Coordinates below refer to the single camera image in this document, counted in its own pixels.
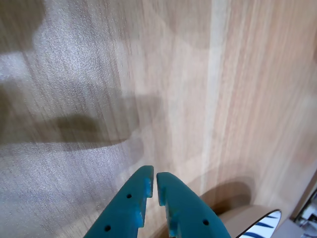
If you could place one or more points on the white plate with blue leaves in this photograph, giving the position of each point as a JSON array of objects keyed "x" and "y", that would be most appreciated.
[{"x": 247, "y": 219}]

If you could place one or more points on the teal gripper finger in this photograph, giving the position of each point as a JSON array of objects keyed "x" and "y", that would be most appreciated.
[
  {"x": 121, "y": 213},
  {"x": 190, "y": 213}
]

